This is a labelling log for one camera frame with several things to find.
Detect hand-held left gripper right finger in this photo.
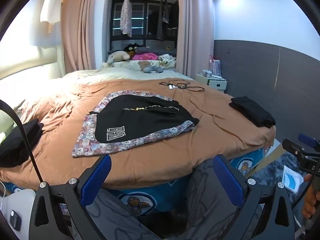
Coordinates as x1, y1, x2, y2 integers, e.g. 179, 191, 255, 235
212, 154, 296, 240

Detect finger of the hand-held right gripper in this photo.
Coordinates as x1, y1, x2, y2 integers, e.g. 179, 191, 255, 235
298, 133, 320, 153
282, 139, 308, 161

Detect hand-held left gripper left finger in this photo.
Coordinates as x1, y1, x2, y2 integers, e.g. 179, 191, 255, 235
29, 154, 112, 240

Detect bear-patterned pants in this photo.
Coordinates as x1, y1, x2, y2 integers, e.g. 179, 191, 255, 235
72, 90, 196, 158

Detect black pants with white print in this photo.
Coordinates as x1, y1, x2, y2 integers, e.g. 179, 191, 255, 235
96, 94, 200, 143

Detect person's right hand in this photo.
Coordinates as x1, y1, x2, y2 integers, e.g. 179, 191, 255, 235
301, 172, 320, 219

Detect blue-grey rug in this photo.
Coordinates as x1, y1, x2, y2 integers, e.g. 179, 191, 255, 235
246, 152, 320, 215

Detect white and blue packet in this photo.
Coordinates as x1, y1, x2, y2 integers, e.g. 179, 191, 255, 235
282, 165, 305, 195

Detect person's right leg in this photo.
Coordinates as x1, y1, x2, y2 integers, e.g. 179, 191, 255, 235
185, 164, 242, 240

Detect person's leg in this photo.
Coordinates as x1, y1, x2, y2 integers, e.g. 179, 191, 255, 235
185, 164, 242, 240
84, 187, 160, 240

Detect person's left leg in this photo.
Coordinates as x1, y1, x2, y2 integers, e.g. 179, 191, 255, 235
84, 187, 160, 240

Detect brown blanket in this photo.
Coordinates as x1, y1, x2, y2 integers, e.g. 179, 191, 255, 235
0, 79, 277, 190

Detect folded black clothes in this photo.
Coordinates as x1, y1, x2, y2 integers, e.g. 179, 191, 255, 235
229, 96, 276, 128

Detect white device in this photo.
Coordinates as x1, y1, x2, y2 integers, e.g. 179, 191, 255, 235
0, 189, 37, 233

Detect pile of black clothes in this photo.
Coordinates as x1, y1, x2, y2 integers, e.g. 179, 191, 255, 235
0, 119, 44, 168

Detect white nightstand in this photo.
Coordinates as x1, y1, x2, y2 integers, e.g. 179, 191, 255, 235
195, 73, 228, 91

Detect red striped white bag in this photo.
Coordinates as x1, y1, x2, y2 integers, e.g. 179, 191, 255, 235
209, 54, 222, 74

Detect brown teddy bear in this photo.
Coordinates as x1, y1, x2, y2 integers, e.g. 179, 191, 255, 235
138, 60, 153, 74

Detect white padded headboard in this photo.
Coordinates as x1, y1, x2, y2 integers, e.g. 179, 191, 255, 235
0, 44, 64, 85

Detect beige elephant plush toy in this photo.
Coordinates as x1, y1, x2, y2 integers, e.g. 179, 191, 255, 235
107, 50, 131, 68

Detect pink cloth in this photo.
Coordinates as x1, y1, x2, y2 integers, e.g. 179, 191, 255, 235
132, 53, 160, 61

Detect white floral cloth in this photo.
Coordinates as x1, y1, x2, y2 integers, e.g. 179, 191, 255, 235
157, 55, 177, 68

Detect black plush toy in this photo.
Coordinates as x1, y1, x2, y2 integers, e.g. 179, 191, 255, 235
123, 43, 138, 60

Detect pink curtain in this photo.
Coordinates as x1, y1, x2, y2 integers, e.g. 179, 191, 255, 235
61, 0, 110, 75
176, 0, 215, 79

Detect hanging floral garment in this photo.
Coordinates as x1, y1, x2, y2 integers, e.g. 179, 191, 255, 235
119, 0, 132, 37

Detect dark window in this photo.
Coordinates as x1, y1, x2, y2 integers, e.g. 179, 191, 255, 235
110, 0, 179, 53

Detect hanging dark garments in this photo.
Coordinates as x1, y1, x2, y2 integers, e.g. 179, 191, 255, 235
155, 0, 179, 42

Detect hanging white garment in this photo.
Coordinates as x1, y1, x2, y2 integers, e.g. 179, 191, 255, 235
40, 0, 63, 33

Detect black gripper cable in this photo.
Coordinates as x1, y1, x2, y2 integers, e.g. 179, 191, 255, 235
0, 99, 43, 184

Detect black cable with silver connector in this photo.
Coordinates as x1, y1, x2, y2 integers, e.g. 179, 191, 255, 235
159, 80, 205, 92

